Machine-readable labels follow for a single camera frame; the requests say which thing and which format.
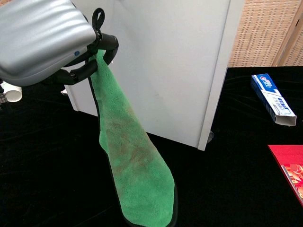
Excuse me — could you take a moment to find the blue white toothpaste box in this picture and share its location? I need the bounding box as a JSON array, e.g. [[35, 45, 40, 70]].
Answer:
[[250, 73, 297, 127]]

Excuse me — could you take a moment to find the red printed gift box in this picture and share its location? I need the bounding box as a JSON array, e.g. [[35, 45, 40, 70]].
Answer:
[[267, 144, 303, 207]]

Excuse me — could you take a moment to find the woven rattan screen panel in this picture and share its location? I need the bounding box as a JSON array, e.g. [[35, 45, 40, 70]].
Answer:
[[227, 0, 303, 68]]

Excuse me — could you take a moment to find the green microfiber cloth black trim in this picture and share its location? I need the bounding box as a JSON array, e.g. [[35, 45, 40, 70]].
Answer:
[[89, 8, 178, 226]]

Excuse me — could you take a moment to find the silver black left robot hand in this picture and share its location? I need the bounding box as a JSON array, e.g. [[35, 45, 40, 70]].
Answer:
[[0, 0, 119, 87]]

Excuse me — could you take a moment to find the black velvet tablecloth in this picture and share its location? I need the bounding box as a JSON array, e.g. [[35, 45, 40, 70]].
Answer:
[[0, 66, 303, 227]]

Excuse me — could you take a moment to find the white cabinet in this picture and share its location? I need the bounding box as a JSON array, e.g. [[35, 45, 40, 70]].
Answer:
[[63, 0, 246, 151]]

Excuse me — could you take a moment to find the white paper cup green print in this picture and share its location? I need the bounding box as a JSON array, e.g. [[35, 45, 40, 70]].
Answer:
[[0, 81, 23, 103]]

